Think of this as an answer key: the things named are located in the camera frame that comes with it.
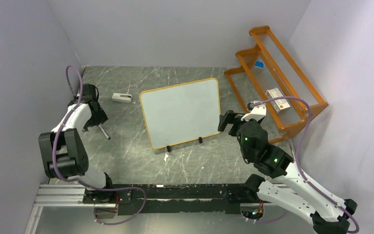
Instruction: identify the aluminium rail frame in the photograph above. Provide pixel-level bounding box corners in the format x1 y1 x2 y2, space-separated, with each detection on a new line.
24 182 328 234

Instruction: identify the white red box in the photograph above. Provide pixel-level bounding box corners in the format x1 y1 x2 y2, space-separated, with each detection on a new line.
265 88 291 113

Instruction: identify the white whiteboard eraser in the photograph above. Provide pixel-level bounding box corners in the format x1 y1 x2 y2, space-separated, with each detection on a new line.
112 93 132 103

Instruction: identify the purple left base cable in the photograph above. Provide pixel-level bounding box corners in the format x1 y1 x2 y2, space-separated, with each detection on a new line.
93 189 147 226

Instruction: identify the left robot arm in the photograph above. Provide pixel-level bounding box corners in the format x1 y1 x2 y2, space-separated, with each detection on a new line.
38 84 115 203

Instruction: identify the blue white small object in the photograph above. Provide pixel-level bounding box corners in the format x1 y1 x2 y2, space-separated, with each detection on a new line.
254 61 264 69

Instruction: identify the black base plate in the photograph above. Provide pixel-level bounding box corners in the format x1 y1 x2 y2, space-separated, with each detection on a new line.
82 183 260 215

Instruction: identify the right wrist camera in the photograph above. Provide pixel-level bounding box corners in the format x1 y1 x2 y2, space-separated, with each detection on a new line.
241 104 267 124

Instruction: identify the orange wooden rack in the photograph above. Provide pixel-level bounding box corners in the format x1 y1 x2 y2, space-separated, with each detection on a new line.
224 26 328 143

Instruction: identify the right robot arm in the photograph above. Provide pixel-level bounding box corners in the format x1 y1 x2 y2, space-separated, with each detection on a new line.
218 110 357 234

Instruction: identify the yellow framed whiteboard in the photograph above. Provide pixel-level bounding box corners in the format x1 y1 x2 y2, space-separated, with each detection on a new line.
139 78 221 150

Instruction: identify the blue whiteboard marker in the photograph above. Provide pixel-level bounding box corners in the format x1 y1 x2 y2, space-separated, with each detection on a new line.
98 124 111 140

